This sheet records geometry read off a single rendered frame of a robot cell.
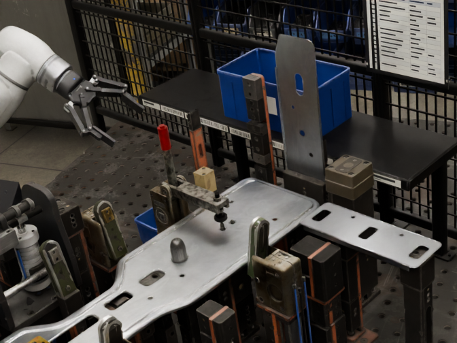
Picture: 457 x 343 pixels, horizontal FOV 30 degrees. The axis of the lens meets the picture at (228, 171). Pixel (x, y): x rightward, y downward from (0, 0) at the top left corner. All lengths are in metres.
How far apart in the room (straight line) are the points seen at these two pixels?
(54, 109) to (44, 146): 0.28
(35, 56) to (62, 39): 1.91
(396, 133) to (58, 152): 2.79
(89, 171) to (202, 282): 1.19
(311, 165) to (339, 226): 0.22
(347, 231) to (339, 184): 0.14
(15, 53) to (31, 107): 2.25
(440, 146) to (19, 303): 0.98
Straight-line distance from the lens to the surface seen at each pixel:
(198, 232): 1.82
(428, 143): 2.01
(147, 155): 2.81
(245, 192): 1.93
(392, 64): 2.05
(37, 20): 4.26
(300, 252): 1.75
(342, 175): 1.84
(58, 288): 1.73
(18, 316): 1.77
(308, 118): 1.88
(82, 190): 2.69
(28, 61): 2.31
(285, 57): 1.85
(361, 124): 2.10
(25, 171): 4.47
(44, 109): 4.52
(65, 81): 2.29
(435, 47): 1.97
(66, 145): 4.62
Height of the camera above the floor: 1.99
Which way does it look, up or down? 29 degrees down
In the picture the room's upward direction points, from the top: 9 degrees counter-clockwise
